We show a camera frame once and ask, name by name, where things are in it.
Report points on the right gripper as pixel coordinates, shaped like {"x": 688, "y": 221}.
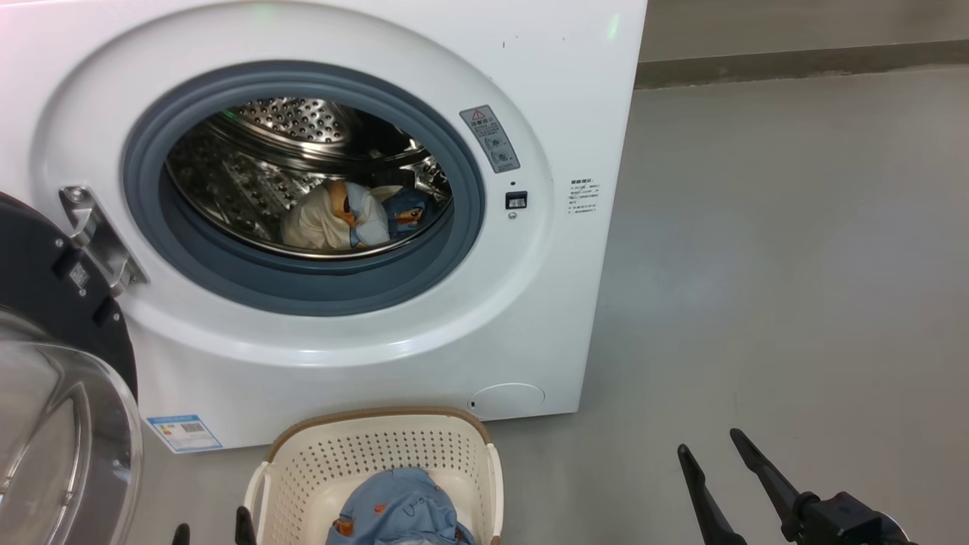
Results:
{"x": 855, "y": 522}

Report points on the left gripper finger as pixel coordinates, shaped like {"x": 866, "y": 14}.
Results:
{"x": 244, "y": 530}
{"x": 181, "y": 536}

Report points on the blue garment with orange print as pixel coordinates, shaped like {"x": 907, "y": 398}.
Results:
{"x": 401, "y": 507}

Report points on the black round glass washer door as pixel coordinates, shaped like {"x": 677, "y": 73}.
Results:
{"x": 45, "y": 272}

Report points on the cream garment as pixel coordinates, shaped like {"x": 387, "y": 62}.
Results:
{"x": 318, "y": 219}

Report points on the grey rubber door gasket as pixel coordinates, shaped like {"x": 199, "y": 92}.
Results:
{"x": 303, "y": 291}

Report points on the white front-load washing machine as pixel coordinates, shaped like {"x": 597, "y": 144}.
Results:
{"x": 530, "y": 318}

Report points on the metal door hinge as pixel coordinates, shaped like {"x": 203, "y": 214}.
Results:
{"x": 98, "y": 235}

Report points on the stainless steel washing machine drum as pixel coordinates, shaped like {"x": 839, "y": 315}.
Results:
{"x": 227, "y": 174}

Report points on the black door latch socket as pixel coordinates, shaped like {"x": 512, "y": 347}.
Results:
{"x": 516, "y": 200}

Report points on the blue energy label sticker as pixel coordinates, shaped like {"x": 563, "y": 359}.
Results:
{"x": 184, "y": 433}

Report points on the cream perforated laundry basket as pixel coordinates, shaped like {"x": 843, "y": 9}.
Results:
{"x": 363, "y": 446}

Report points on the round white filter cover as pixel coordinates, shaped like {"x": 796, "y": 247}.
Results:
{"x": 506, "y": 400}

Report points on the small printed text label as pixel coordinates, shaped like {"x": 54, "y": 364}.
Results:
{"x": 584, "y": 197}

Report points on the grey warning label sticker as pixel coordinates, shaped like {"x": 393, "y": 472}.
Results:
{"x": 490, "y": 139}

